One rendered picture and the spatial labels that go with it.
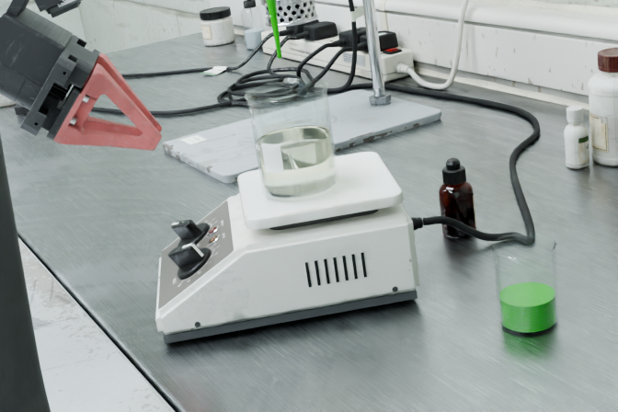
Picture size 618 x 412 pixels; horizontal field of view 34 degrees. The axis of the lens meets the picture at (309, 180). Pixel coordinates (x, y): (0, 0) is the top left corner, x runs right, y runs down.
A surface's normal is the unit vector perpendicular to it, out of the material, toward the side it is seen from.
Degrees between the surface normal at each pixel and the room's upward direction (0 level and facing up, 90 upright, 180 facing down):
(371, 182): 0
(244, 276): 90
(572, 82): 90
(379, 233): 90
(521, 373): 0
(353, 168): 0
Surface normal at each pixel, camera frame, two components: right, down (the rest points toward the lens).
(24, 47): 0.13, 0.30
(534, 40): -0.86, 0.27
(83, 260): -0.14, -0.94
